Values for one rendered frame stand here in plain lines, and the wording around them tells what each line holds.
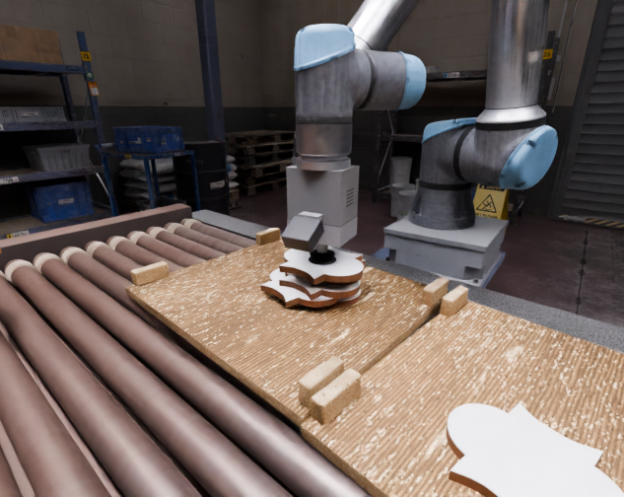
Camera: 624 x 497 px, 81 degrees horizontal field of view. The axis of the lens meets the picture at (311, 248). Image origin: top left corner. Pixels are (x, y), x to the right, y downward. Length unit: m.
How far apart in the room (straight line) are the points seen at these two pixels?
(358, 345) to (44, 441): 0.34
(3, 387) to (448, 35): 5.28
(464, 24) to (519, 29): 4.61
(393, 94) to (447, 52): 4.84
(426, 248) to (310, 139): 0.43
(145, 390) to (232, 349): 0.10
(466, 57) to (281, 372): 5.04
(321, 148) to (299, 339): 0.25
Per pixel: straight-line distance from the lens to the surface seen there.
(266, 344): 0.48
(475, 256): 0.80
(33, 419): 0.50
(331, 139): 0.48
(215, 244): 0.89
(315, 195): 0.50
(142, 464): 0.40
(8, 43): 4.43
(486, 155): 0.78
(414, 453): 0.37
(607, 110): 5.02
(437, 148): 0.85
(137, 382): 0.49
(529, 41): 0.77
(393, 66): 0.54
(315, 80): 0.48
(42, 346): 0.61
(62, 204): 4.55
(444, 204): 0.86
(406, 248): 0.84
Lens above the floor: 1.21
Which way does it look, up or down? 21 degrees down
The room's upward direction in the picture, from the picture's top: straight up
